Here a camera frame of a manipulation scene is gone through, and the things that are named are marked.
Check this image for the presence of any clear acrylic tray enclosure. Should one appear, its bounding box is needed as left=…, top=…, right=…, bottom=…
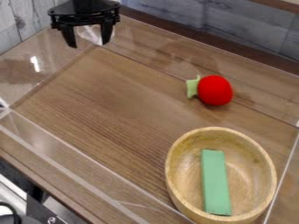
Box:
left=0, top=17, right=299, bottom=224

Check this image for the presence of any round wooden bowl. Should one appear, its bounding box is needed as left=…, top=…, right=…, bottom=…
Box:
left=164, top=127, right=276, bottom=224

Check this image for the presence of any black metal mount bracket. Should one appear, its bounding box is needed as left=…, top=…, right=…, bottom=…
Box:
left=25, top=195, right=71, bottom=224

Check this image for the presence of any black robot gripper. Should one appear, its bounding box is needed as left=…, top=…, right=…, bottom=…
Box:
left=48, top=0, right=121, bottom=48

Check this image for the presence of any red plush fruit green leaf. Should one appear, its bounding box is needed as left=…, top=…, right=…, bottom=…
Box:
left=186, top=75, right=234, bottom=106

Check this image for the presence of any black cable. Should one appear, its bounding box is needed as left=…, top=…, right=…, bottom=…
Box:
left=0, top=201, right=24, bottom=224

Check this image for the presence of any green rectangular block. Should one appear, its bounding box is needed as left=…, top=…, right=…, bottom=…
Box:
left=200, top=150, right=232, bottom=216

